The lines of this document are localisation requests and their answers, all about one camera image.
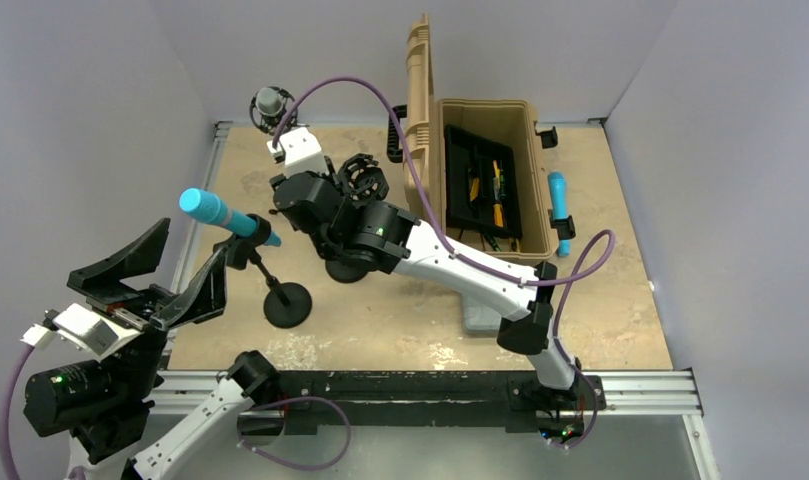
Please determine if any black tool tray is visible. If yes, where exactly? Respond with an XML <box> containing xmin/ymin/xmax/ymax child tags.
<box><xmin>443</xmin><ymin>125</ymin><xmax>523</xmax><ymax>239</ymax></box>

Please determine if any purple cable loop on frame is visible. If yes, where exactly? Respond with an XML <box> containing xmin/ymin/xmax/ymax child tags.
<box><xmin>236</xmin><ymin>396</ymin><xmax>351</xmax><ymax>472</ymax></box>

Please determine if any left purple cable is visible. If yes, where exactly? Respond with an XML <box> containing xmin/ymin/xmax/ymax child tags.
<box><xmin>0</xmin><ymin>344</ymin><xmax>87</xmax><ymax>480</ymax></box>

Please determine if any blue microphone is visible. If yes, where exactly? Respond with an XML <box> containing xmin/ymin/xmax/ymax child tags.
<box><xmin>178</xmin><ymin>188</ymin><xmax>282</xmax><ymax>247</ymax></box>
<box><xmin>548</xmin><ymin>171</ymin><xmax>570</xmax><ymax>257</ymax></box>

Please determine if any round base shock mount stand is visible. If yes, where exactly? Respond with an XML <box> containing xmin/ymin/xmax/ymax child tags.
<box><xmin>325</xmin><ymin>153</ymin><xmax>385</xmax><ymax>284</ymax></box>

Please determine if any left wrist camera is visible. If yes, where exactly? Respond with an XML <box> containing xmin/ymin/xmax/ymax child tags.
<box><xmin>20</xmin><ymin>304</ymin><xmax>143</xmax><ymax>361</ymax></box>

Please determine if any tan tool case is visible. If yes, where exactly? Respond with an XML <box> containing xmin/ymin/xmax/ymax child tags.
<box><xmin>387</xmin><ymin>14</ymin><xmax>574</xmax><ymax>265</ymax></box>

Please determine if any tripod stand with shock mount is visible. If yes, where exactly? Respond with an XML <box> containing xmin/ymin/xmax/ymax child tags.
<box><xmin>249</xmin><ymin>86</ymin><xmax>295</xmax><ymax>135</ymax></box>

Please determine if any silver microphone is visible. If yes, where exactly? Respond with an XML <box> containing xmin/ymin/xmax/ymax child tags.
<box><xmin>252</xmin><ymin>86</ymin><xmax>287</xmax><ymax>118</ymax></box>

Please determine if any grey plastic box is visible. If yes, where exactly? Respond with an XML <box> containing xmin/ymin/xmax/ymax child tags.
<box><xmin>461</xmin><ymin>295</ymin><xmax>502</xmax><ymax>336</ymax></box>

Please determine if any yellow handled tool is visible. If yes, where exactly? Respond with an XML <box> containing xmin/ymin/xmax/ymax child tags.
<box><xmin>492</xmin><ymin>160</ymin><xmax>506</xmax><ymax>228</ymax></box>

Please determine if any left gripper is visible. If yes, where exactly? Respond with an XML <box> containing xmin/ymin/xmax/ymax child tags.
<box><xmin>69</xmin><ymin>216</ymin><xmax>224</xmax><ymax>402</ymax></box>

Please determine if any round base clip stand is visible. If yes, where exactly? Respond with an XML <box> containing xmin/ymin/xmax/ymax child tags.
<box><xmin>225</xmin><ymin>210</ymin><xmax>312</xmax><ymax>329</ymax></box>

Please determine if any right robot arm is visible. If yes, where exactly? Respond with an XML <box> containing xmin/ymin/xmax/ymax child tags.
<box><xmin>270</xmin><ymin>168</ymin><xmax>589</xmax><ymax>410</ymax></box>

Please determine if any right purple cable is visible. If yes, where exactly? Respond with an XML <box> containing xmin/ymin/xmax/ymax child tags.
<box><xmin>271</xmin><ymin>76</ymin><xmax>617</xmax><ymax>452</ymax></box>

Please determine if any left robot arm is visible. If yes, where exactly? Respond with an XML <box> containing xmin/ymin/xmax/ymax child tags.
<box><xmin>24</xmin><ymin>219</ymin><xmax>279</xmax><ymax>479</ymax></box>

